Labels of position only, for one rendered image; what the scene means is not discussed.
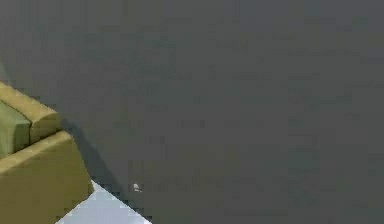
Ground green sofa cushion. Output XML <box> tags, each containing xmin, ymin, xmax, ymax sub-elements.
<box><xmin>0</xmin><ymin>100</ymin><xmax>32</xmax><ymax>159</ymax></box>

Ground olive yellow sofa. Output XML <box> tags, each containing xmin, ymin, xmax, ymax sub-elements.
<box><xmin>0</xmin><ymin>82</ymin><xmax>95</xmax><ymax>224</ymax></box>

